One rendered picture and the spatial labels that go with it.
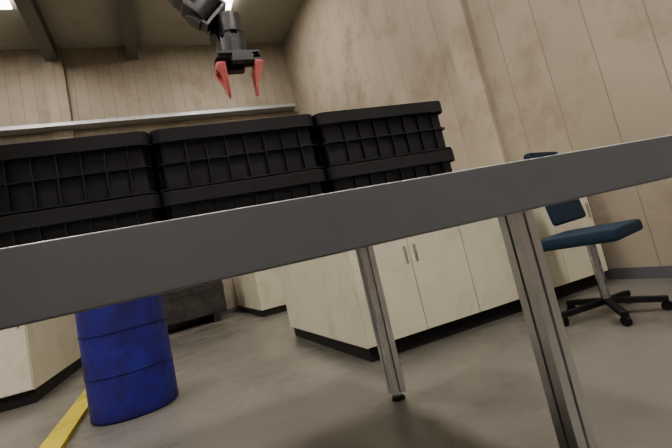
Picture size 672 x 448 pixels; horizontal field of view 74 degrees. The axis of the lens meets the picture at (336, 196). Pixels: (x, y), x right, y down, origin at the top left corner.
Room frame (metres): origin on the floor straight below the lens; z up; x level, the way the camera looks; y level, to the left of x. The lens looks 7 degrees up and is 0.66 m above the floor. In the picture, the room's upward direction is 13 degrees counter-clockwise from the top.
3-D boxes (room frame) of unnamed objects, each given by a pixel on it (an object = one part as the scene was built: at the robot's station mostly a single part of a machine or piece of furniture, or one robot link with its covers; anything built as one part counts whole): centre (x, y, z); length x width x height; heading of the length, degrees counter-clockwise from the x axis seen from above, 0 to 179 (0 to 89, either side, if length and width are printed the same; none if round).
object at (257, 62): (1.00, 0.14, 1.10); 0.07 x 0.07 x 0.09; 21
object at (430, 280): (3.73, -0.58, 0.39); 2.05 x 1.72 x 0.77; 113
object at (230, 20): (1.00, 0.16, 1.23); 0.07 x 0.06 x 0.07; 20
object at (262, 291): (7.52, 0.91, 0.40); 2.14 x 1.80 x 0.80; 23
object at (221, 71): (0.98, 0.17, 1.10); 0.07 x 0.07 x 0.09; 21
